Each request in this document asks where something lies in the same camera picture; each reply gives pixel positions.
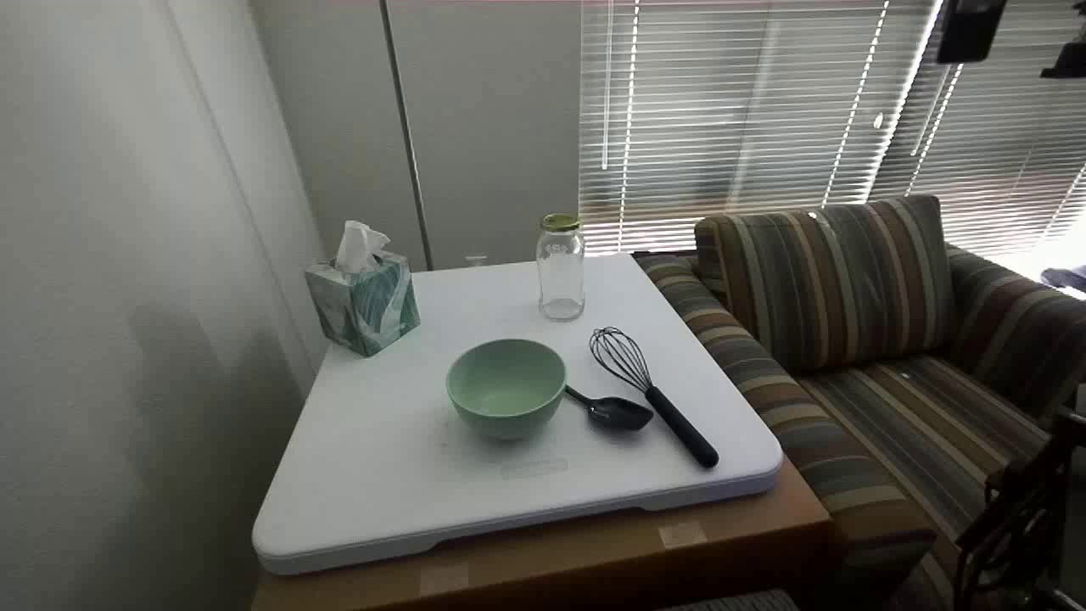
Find blue object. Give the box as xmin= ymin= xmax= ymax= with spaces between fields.
xmin=1040 ymin=264 xmax=1086 ymax=300

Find white table board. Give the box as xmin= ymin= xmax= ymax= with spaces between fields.
xmin=247 ymin=252 xmax=789 ymax=576

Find black metal frame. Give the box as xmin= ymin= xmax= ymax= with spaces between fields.
xmin=951 ymin=407 xmax=1086 ymax=611

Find wooden table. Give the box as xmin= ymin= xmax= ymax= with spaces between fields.
xmin=247 ymin=459 xmax=843 ymax=611

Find black mounted device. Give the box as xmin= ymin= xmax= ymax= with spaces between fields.
xmin=932 ymin=0 xmax=1013 ymax=68
xmin=1040 ymin=0 xmax=1086 ymax=82

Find black handled wire whisk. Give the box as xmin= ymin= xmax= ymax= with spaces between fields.
xmin=586 ymin=327 xmax=724 ymax=470

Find white window blinds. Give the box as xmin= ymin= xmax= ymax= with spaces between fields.
xmin=577 ymin=0 xmax=1086 ymax=286

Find glass jar with lid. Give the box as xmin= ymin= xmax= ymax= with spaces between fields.
xmin=533 ymin=210 xmax=591 ymax=327

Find striped sofa cushion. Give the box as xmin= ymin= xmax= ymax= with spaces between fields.
xmin=694 ymin=192 xmax=956 ymax=381

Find green bowl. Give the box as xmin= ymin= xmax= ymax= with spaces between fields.
xmin=445 ymin=336 xmax=572 ymax=443

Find black spoon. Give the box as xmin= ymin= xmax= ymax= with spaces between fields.
xmin=563 ymin=384 xmax=656 ymax=433

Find striped sofa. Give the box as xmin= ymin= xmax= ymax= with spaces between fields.
xmin=627 ymin=240 xmax=1086 ymax=611

